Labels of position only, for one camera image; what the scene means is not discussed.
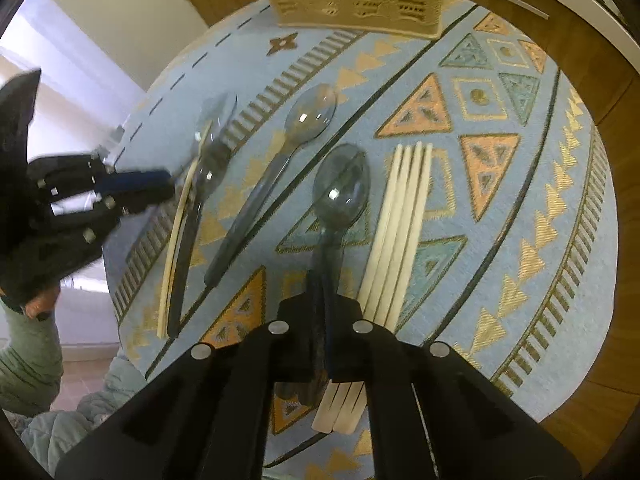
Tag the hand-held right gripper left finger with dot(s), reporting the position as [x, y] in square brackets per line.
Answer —
[300, 345]

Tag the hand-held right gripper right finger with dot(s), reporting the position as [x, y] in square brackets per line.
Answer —
[347, 347]

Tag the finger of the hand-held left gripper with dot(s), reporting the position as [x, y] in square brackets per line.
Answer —
[135, 178]
[140, 201]

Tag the translucent grey plastic spoon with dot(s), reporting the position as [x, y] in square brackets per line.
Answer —
[340, 190]
[310, 112]
[216, 120]

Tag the person's left forearm green sleeve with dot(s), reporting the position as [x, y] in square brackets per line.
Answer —
[27, 360]

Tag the person's left hand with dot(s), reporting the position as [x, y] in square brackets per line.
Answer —
[42, 305]

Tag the blue patterned tablecloth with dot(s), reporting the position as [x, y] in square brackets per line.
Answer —
[500, 250]

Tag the person's quilted green clothing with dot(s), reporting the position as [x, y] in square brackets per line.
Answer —
[75, 420]

